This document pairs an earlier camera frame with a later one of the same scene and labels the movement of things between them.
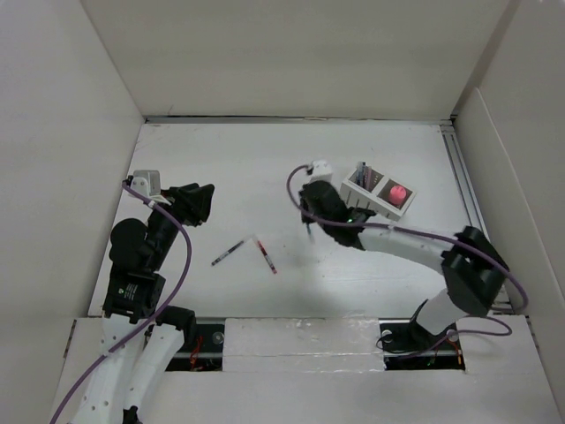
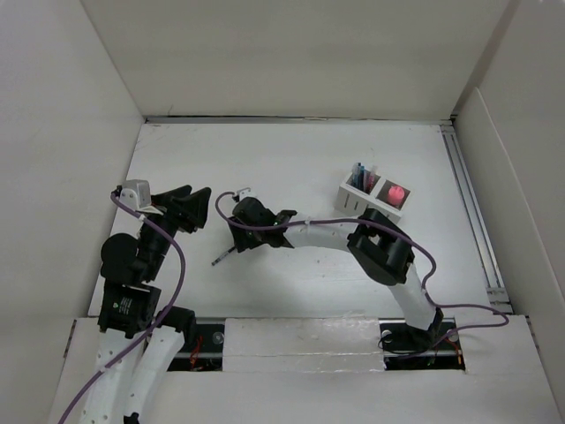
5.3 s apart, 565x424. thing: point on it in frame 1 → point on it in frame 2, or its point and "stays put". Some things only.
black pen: [228, 252] stays put
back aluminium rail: [429, 119] stays put
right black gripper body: [326, 226] → [245, 237]
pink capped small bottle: [397, 194] stays put
